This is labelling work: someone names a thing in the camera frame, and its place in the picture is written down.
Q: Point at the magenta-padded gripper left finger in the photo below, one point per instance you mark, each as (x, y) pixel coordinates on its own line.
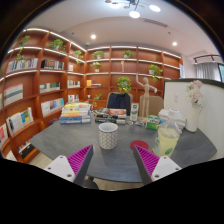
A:
(63, 166)

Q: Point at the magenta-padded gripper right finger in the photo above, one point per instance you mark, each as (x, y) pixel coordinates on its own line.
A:
(161, 166)

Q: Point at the clear bottle with yellow drink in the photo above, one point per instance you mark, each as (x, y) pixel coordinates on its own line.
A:
(165, 140)

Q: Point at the flat round red coaster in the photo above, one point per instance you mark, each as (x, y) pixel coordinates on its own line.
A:
(138, 144)

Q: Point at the green and white box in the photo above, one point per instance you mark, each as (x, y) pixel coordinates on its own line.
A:
(152, 123)

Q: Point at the stack of colourful books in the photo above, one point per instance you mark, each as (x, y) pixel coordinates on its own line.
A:
(75, 115)

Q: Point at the white cup with triangle pattern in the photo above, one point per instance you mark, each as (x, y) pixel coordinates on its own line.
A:
(108, 136)

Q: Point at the small white green carton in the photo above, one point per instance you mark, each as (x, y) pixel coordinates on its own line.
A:
(134, 111)

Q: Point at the tan upholstered chair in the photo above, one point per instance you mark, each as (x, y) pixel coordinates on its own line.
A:
(156, 105)

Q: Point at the white vase with pale flowers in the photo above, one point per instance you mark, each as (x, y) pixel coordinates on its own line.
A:
(193, 113)

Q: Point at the wooden artist mannequin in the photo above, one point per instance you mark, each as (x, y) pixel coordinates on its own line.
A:
(145, 96)

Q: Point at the dark office chair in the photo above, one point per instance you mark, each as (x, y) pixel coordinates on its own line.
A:
(119, 100)

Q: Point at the wooden shelf unit with books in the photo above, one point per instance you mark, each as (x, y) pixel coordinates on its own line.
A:
(50, 76)

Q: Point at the grey curtain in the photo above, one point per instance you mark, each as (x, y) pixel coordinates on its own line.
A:
(206, 70)

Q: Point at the window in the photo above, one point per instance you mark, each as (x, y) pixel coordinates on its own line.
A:
(221, 72)

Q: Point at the recessed round ceiling light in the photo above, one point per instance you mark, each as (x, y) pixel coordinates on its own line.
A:
(93, 36)
(174, 43)

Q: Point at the branched ceiling lamp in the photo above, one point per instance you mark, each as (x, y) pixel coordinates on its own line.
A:
(134, 13)

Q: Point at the white wall switch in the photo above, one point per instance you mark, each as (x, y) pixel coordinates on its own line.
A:
(175, 98)

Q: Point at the black ceiling track light rail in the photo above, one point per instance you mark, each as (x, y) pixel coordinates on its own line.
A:
(206, 56)

